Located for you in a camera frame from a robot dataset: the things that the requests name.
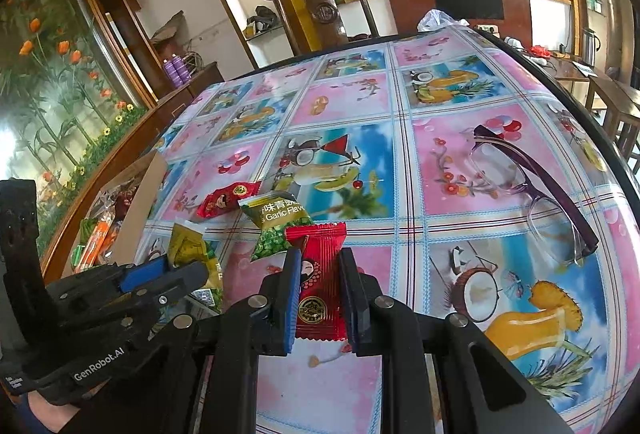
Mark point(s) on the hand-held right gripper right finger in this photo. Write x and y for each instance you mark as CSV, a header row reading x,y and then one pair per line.
x,y
356,304

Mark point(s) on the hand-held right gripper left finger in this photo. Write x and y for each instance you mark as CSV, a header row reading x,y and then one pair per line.
x,y
290,304

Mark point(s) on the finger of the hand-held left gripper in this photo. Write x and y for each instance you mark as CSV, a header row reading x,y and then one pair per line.
x,y
182,286
145,271

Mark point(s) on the red emblem candy packet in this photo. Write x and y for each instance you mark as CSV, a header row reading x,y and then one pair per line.
x,y
320,284
220,201

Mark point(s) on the yellow green snack packet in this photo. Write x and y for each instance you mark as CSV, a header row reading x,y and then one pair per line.
x,y
192,249

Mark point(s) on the orange label biscuit packet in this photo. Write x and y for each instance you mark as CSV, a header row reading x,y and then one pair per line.
x,y
97,241

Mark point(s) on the brown cardboard box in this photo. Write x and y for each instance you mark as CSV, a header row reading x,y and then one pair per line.
x,y
140,204

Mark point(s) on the green pea packet yellow band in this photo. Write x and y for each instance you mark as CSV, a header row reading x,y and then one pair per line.
x,y
272,224

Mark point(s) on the low wooden cabinet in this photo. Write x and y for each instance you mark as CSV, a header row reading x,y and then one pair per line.
x,y
197,81

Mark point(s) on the dark crumpled bag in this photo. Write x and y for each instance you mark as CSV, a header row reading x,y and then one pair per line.
x,y
261,16

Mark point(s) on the white plastic bag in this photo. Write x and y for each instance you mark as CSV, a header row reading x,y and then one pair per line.
x,y
440,20

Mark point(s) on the dark wooden chair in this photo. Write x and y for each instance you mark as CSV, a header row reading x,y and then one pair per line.
x,y
325,9

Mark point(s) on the wooden television cabinet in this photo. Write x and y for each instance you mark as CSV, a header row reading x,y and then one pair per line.
x,y
410,4

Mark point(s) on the wooden side table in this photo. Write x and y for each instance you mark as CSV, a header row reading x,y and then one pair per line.
x,y
615,101

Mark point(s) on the steel electric kettle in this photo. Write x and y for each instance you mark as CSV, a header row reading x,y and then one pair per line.
x,y
589,45

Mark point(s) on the flower wall mural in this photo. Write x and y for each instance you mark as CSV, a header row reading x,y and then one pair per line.
x,y
60,89

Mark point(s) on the purple frame eyeglasses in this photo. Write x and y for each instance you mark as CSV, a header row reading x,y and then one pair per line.
x,y
540,194

